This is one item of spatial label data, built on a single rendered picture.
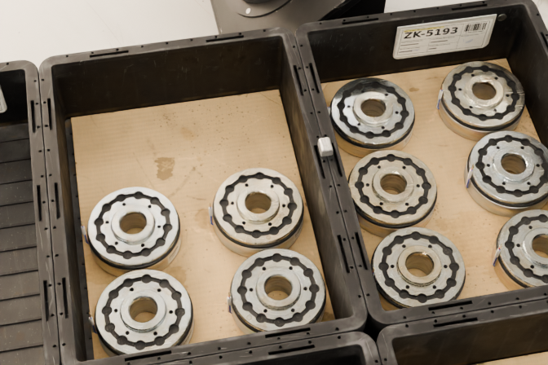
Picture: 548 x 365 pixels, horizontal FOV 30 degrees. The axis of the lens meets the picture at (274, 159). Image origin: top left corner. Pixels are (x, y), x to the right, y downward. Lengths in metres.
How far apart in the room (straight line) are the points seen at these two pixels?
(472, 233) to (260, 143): 0.27
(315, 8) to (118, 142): 0.31
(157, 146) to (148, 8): 0.37
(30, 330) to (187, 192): 0.24
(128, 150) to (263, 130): 0.17
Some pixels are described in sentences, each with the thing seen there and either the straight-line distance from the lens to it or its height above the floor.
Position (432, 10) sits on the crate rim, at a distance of 1.26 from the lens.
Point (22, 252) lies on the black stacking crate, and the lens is 1.19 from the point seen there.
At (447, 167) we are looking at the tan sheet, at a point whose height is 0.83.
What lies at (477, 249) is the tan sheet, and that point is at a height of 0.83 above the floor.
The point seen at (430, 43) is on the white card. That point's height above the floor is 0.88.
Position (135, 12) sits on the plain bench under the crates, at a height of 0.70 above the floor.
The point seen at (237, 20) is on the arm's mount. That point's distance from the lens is 1.44.
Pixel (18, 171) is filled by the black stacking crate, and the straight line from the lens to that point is 1.25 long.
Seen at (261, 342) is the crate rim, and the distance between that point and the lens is 1.00.
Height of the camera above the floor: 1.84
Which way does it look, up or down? 56 degrees down
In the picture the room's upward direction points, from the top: 2 degrees clockwise
